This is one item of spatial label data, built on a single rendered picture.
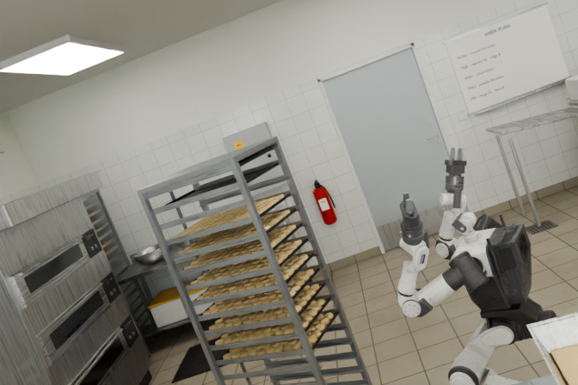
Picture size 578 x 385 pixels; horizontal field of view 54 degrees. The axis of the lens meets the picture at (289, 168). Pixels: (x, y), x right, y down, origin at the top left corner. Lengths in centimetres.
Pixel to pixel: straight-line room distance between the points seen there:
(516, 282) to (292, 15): 439
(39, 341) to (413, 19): 463
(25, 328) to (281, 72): 361
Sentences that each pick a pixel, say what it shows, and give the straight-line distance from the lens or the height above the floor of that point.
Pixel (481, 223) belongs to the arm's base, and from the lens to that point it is 284.
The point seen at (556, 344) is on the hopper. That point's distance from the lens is 142.
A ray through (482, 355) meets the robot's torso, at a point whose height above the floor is 58.
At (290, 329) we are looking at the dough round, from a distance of 304.
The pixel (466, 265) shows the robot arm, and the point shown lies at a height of 110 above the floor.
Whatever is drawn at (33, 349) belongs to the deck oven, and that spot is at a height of 103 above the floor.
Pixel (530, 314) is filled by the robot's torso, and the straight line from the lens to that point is 272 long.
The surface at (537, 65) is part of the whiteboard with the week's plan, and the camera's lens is 668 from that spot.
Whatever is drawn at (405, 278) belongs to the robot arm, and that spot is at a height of 111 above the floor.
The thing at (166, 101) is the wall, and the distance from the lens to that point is 652.
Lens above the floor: 197
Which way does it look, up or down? 6 degrees down
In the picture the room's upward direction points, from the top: 21 degrees counter-clockwise
